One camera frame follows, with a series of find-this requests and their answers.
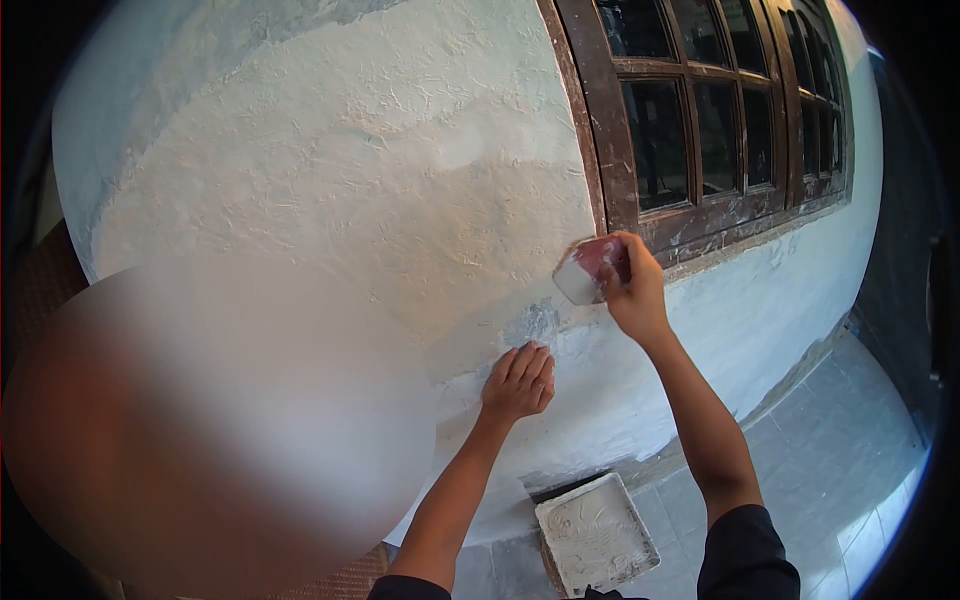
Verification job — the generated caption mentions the person's right hand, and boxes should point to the person's right hand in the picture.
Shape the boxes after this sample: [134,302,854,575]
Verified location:
[598,231,672,348]

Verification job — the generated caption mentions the person's left hand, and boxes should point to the person's left hand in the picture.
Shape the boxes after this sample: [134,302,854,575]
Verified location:
[480,341,557,427]

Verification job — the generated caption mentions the person's right fingers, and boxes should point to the person's right fingers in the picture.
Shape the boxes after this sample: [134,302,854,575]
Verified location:
[611,231,651,265]

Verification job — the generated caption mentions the person's left ring finger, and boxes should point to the person's left ring finger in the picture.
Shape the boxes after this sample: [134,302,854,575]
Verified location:
[507,341,539,385]

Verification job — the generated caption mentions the person's left little finger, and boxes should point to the person's left little finger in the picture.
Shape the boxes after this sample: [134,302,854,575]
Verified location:
[486,348,520,389]

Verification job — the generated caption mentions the person's right thumb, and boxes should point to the person's right thumb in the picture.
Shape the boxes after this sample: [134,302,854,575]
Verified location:
[598,262,625,305]

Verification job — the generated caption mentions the red-handled putty scraper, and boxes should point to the red-handled putty scraper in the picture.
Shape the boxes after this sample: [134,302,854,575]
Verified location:
[552,234,633,307]

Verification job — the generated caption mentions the brown wooden window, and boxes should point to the brown wooden window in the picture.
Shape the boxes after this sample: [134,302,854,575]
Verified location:
[536,0,857,270]

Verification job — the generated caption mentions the square tray of white plaster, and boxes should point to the square tray of white plaster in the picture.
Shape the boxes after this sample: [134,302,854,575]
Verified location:
[534,471,663,600]

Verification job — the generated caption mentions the person's body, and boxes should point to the person's body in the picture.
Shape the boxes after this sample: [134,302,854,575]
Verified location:
[367,504,802,600]

